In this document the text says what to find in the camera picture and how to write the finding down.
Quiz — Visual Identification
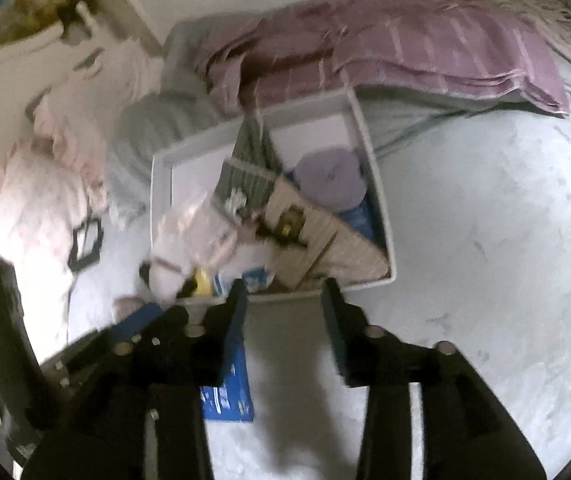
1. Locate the grey fleece blanket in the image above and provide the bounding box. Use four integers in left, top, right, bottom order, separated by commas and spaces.
104, 14, 571, 216

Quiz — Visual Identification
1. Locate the yellow sponge pack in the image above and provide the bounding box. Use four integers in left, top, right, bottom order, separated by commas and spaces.
177, 268, 214, 298

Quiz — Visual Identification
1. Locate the purple soft pouch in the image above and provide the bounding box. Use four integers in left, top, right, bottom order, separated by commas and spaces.
293, 148, 368, 212

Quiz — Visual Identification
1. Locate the clear plastic label bag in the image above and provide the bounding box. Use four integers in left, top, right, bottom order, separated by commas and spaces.
152, 192, 238, 271

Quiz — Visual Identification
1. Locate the white plush dog toy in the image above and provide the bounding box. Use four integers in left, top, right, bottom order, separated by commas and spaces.
139, 256, 197, 304

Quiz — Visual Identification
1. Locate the blue eye mask packet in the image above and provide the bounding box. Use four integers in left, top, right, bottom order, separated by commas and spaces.
115, 268, 271, 424

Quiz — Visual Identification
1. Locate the pink ruffled pillow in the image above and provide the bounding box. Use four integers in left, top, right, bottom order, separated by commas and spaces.
32, 39, 164, 211

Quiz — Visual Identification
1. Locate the white floral pillow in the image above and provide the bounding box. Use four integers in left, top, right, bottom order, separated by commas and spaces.
0, 148, 91, 339

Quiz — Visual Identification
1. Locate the maroon bottle with white cap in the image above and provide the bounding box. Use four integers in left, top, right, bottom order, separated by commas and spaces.
112, 296, 146, 323

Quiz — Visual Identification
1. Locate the grey plaid slipper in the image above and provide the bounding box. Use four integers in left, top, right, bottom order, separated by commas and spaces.
214, 115, 283, 220

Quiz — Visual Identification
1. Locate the dark blue printed packet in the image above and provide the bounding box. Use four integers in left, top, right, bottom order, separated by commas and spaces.
284, 169, 384, 246

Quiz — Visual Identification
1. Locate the purple striped blanket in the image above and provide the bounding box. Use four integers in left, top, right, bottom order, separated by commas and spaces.
194, 0, 570, 116

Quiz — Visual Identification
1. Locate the white cardboard box tray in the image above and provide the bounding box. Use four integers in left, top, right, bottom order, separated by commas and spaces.
151, 90, 397, 301

